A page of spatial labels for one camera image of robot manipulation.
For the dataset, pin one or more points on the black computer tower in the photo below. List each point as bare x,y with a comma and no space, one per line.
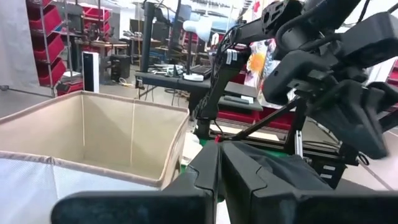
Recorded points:
120,68

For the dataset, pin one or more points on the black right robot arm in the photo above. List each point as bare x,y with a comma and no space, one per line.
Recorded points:
217,81

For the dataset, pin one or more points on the grey partition panel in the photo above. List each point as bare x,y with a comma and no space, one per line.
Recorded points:
15,43

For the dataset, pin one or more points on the green table mat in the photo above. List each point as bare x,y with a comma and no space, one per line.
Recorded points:
206,143

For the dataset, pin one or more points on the red crates under desk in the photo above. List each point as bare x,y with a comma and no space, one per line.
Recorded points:
236,116

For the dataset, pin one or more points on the dark green garment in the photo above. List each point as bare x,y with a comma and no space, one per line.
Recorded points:
286,171

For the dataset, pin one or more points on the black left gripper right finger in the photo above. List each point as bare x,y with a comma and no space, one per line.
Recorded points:
258,205

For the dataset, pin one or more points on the floral print curtain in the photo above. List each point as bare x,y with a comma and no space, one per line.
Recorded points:
258,62

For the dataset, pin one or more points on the black keyboard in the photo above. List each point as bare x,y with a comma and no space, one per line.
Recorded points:
202,71

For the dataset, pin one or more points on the metal shelf rack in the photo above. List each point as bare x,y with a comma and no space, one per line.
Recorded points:
46,53

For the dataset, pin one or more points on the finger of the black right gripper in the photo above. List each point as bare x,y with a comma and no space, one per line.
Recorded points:
351,121
390,99

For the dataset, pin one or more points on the white tower device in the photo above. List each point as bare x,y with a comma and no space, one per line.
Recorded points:
90,71

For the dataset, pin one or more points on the white desk lamp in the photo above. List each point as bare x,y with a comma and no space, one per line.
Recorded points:
199,28

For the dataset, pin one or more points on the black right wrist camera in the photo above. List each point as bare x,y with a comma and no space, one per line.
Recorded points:
289,74

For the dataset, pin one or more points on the white towel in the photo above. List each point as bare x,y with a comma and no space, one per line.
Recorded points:
190,149

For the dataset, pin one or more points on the black desk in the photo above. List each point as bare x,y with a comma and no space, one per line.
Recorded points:
248,107
168,82

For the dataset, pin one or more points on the black stand pole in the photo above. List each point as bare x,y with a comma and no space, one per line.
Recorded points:
148,37

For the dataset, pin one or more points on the red storage bin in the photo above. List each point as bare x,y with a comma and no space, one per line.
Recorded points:
54,18
59,73
57,46

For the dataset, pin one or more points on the black aluminium table frame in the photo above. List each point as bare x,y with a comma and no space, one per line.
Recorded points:
264,120

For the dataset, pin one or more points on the shelf with red bins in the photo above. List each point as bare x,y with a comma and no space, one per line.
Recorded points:
96,14

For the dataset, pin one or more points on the shiny metal parts pile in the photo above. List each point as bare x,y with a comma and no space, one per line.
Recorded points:
168,70

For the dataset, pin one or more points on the beige fabric storage box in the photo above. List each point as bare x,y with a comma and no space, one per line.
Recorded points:
105,130

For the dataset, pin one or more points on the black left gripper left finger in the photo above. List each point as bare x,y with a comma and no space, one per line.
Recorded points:
192,202

